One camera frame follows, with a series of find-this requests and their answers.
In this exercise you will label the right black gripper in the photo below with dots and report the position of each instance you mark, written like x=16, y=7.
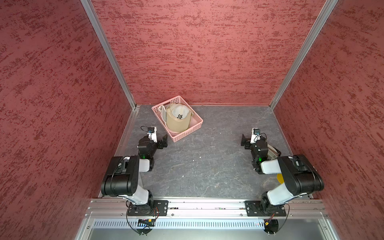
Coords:
x=247, y=142

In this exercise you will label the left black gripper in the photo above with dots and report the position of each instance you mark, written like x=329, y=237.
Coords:
x=160, y=142

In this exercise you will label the beige baseball cap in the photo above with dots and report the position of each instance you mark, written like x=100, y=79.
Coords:
x=178, y=117

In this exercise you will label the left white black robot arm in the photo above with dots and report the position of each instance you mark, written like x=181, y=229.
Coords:
x=121, y=180

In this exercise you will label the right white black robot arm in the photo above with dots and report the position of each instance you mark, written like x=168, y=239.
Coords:
x=299, y=175

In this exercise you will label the white pink baseball cap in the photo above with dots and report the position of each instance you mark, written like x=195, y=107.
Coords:
x=163, y=112

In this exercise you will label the pink plastic basket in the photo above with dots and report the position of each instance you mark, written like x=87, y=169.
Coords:
x=195, y=124

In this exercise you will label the yellow pencil cup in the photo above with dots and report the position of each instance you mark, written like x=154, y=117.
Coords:
x=280, y=178

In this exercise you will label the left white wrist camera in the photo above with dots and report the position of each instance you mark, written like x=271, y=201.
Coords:
x=152, y=134

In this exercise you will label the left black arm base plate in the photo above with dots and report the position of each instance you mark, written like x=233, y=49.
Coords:
x=156, y=208

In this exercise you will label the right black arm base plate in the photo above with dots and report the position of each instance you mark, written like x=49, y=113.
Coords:
x=264, y=209

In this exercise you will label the aluminium front rail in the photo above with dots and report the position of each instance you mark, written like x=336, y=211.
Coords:
x=208, y=208

